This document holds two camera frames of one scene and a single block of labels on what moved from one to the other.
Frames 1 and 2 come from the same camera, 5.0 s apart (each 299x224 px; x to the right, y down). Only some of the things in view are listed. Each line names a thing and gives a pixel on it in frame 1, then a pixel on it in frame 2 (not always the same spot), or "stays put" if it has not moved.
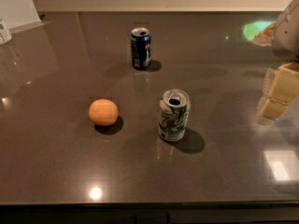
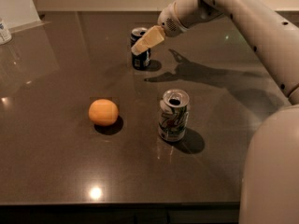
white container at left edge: x=6 y=35 stays put
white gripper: x=288 y=36 -> x=168 y=21
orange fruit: x=103 y=112 stays put
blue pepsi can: x=140 y=40 stays put
